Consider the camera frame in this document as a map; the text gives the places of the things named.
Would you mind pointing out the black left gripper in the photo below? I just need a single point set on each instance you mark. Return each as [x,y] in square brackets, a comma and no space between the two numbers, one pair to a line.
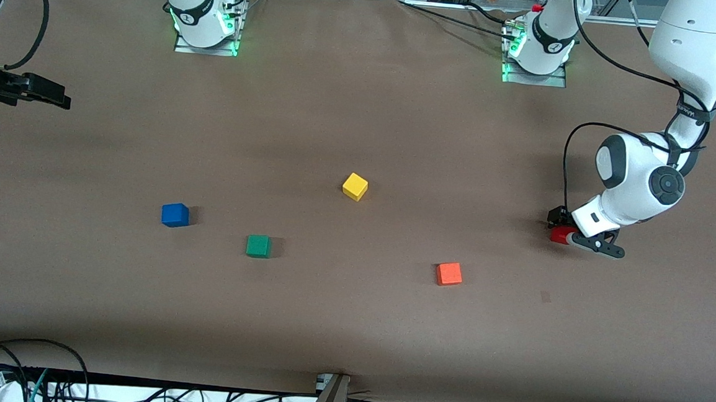
[557,216]

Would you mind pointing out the red cube block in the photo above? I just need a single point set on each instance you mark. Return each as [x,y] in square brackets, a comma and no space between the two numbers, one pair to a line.
[559,236]

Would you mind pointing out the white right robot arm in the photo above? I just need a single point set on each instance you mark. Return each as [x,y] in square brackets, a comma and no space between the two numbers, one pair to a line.
[195,17]

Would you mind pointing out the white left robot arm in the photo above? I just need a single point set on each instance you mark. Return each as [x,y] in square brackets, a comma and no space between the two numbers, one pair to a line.
[690,47]

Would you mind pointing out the orange cube block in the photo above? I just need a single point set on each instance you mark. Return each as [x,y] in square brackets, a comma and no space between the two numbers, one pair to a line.
[448,273]

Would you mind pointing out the blue cube block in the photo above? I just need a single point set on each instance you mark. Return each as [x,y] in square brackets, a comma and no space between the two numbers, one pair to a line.
[175,215]

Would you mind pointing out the yellow cube block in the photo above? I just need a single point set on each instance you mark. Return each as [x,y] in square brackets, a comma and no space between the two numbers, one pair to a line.
[354,186]

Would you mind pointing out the green cube block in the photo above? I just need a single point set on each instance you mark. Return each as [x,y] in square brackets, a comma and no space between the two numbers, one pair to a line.
[258,246]

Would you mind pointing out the brown table mat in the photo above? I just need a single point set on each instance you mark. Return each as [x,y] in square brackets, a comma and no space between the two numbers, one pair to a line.
[350,325]

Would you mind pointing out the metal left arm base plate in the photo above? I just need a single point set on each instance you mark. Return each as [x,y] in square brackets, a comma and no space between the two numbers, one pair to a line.
[558,83]

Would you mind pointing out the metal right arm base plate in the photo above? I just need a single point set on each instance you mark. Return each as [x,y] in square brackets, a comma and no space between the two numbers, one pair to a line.
[187,49]

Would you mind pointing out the aluminium table rail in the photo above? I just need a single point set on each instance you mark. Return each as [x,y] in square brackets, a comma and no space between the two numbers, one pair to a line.
[624,21]

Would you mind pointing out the small metal clamp bracket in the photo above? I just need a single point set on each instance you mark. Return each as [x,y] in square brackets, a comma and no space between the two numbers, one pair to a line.
[322,382]

